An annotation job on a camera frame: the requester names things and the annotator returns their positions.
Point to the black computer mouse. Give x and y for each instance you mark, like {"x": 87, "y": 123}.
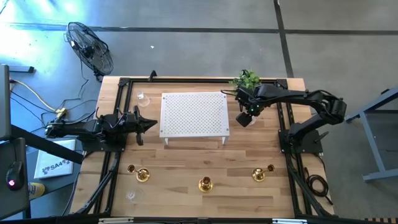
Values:
{"x": 15, "y": 175}

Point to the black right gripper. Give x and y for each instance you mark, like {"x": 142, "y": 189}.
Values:
{"x": 253, "y": 104}

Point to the clear glass candle holder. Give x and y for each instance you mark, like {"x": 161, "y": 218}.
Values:
{"x": 143, "y": 100}
{"x": 134, "y": 196}
{"x": 254, "y": 120}

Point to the grey-blue metal table frame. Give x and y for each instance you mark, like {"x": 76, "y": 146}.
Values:
{"x": 370, "y": 140}

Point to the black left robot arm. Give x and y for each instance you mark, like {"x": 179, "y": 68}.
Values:
{"x": 77, "y": 127}

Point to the white perforated metal shelf riser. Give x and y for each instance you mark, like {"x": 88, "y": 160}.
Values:
{"x": 194, "y": 115}

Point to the person's yellow shoe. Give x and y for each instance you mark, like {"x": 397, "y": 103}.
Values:
{"x": 36, "y": 189}

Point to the white printed cardboard box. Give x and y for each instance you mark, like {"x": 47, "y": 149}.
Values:
{"x": 53, "y": 161}

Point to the yellow power plug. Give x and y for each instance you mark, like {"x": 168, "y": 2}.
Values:
{"x": 61, "y": 113}

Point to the black floor fan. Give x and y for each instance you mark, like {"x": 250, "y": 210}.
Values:
{"x": 90, "y": 49}

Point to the grey flat panel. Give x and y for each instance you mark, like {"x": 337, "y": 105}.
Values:
{"x": 4, "y": 102}

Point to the black aluminium table frame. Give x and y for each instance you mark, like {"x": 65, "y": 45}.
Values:
{"x": 202, "y": 80}

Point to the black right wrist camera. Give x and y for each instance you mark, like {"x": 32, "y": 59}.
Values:
{"x": 242, "y": 95}

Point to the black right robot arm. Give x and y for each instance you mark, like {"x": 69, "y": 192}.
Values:
{"x": 298, "y": 96}

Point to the black desk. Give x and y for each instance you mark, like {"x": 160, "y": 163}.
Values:
{"x": 9, "y": 202}

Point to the black diagonal stand bar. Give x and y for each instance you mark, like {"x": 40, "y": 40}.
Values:
{"x": 46, "y": 143}

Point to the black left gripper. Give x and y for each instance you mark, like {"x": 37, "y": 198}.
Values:
{"x": 132, "y": 123}

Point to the green potted plant white pot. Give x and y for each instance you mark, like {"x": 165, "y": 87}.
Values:
{"x": 247, "y": 81}

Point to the brass candlestick holder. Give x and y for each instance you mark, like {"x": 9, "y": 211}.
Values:
{"x": 205, "y": 185}
{"x": 258, "y": 175}
{"x": 142, "y": 175}

